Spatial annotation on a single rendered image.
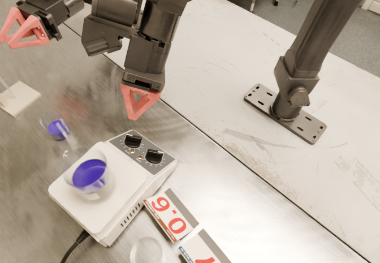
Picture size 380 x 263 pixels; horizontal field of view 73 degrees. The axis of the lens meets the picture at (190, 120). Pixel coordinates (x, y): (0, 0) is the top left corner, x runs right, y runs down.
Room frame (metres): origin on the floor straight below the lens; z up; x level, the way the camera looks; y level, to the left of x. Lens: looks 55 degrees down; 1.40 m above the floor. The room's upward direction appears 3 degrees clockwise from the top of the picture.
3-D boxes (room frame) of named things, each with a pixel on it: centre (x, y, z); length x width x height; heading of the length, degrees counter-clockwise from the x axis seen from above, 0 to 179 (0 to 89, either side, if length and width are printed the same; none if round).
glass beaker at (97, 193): (0.15, 0.15, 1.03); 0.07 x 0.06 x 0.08; 55
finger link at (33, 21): (0.46, 0.38, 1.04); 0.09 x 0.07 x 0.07; 151
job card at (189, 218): (0.13, 0.02, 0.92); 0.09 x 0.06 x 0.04; 44
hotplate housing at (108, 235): (0.17, 0.13, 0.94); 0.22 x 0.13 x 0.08; 147
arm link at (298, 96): (0.38, -0.22, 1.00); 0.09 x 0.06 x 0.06; 6
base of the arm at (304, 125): (0.39, -0.23, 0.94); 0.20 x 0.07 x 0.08; 50
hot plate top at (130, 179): (0.15, 0.15, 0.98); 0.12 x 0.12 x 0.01; 57
